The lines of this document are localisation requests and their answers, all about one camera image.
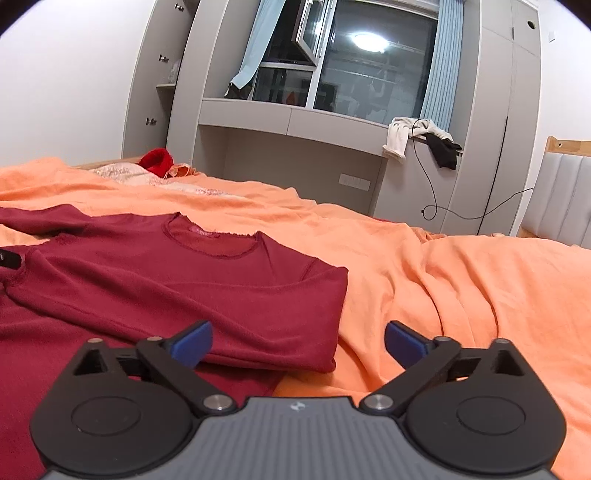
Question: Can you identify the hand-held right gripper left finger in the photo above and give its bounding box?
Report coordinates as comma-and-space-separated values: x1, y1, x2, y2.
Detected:
68, 320, 237, 419

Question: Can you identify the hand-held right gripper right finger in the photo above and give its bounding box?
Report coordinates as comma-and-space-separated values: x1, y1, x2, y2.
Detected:
359, 321, 533, 419

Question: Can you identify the dark red long-sleeve shirt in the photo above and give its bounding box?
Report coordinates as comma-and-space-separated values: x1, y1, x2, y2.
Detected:
0, 204, 350, 472

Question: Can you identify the orange blanket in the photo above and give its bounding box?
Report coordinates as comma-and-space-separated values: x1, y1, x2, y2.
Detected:
0, 157, 591, 480

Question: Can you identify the bright red cloth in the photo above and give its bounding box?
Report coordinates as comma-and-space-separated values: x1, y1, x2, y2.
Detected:
139, 148, 173, 177

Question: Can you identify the black cloth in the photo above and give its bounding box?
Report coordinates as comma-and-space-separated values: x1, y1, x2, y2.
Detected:
425, 134, 463, 169

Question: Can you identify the white cloth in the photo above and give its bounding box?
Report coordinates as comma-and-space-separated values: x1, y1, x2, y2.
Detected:
382, 117, 455, 162

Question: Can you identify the grey padded headboard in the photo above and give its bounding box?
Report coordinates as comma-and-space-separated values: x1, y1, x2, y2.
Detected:
521, 152, 591, 251

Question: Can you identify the grey built-in desk unit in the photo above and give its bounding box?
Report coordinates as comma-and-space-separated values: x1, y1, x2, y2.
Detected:
168, 0, 462, 232

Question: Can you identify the tall grey wardrobe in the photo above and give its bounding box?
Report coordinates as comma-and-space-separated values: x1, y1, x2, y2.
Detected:
450, 0, 542, 237

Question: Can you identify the light blue curtain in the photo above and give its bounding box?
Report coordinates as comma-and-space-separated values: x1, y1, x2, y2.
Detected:
229, 0, 279, 89
419, 0, 482, 133

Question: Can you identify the window with open sash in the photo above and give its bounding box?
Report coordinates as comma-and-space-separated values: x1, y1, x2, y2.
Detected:
252, 0, 440, 126

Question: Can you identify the black cable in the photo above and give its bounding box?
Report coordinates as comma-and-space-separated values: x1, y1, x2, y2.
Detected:
411, 117, 539, 223

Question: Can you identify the grey wardrobe with handles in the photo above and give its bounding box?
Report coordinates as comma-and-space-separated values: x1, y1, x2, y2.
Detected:
121, 0, 204, 163

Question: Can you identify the wooden bed frame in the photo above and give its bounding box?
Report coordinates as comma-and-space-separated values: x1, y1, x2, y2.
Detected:
544, 136, 591, 158

